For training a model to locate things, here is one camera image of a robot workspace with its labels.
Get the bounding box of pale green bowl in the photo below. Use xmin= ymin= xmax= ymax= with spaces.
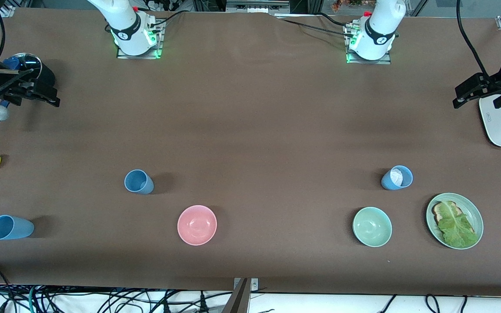
xmin=352 ymin=206 xmax=393 ymax=248

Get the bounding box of glass lid blue knob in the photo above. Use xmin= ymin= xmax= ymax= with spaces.
xmin=3 ymin=53 xmax=42 ymax=83

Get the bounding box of blue cup holding tissue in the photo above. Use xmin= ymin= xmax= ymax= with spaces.
xmin=381 ymin=165 xmax=413 ymax=190

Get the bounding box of dark metal bar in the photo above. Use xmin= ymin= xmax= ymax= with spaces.
xmin=221 ymin=278 xmax=250 ymax=313

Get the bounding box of small metal clamp plate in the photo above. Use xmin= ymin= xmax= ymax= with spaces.
xmin=233 ymin=278 xmax=259 ymax=291

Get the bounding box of black base cable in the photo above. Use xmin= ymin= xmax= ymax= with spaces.
xmin=316 ymin=12 xmax=351 ymax=27
xmin=277 ymin=17 xmax=354 ymax=37
xmin=148 ymin=11 xmax=186 ymax=29

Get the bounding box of green lettuce leaf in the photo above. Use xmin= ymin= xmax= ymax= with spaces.
xmin=438 ymin=201 xmax=479 ymax=248

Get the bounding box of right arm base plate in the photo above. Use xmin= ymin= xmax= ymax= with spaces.
xmin=117 ymin=20 xmax=164 ymax=59

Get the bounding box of dark blue saucepan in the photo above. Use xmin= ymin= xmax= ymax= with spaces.
xmin=0 ymin=53 xmax=56 ymax=129

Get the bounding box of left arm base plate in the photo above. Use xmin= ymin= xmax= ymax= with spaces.
xmin=345 ymin=26 xmax=391 ymax=65

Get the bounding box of grey metal device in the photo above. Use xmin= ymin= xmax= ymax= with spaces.
xmin=226 ymin=0 xmax=290 ymax=14

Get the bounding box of toast bread slice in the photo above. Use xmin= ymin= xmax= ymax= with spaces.
xmin=432 ymin=201 xmax=464 ymax=224

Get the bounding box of pale green plate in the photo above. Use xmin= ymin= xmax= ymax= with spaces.
xmin=426 ymin=193 xmax=484 ymax=250

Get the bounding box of pink bowl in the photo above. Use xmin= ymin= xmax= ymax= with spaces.
xmin=177 ymin=205 xmax=217 ymax=246

